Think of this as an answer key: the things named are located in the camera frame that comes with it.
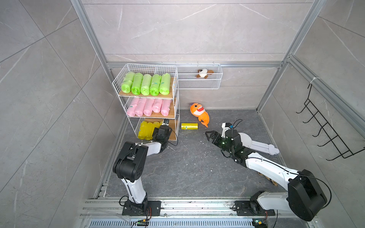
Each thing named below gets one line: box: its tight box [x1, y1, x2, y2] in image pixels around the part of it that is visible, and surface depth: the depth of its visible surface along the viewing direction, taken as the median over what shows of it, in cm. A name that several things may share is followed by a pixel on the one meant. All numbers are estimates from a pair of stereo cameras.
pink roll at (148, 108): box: [143, 98, 155, 117], surface depth 85 cm
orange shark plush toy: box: [189, 102, 210, 128], surface depth 113 cm
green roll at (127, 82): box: [121, 71, 135, 94], surface depth 73 cm
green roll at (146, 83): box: [140, 74, 153, 96], surface depth 71 cm
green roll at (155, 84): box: [149, 74, 162, 96], surface depth 71 cm
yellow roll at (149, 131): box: [144, 122, 154, 141], surface depth 105 cm
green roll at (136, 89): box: [131, 72, 144, 96], surface depth 72 cm
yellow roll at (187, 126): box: [181, 122, 199, 130], surface depth 106 cm
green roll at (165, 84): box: [159, 73, 171, 95], surface depth 72 cm
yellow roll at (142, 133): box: [137, 120, 148, 141], surface depth 103 cm
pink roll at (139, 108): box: [134, 97, 147, 117], surface depth 86 cm
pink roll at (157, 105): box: [152, 98, 163, 114], surface depth 85 cm
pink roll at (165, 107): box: [160, 98, 173, 117], surface depth 84 cm
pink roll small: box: [126, 96, 140, 117], surface depth 85 cm
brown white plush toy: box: [194, 68, 215, 79], surface depth 90 cm
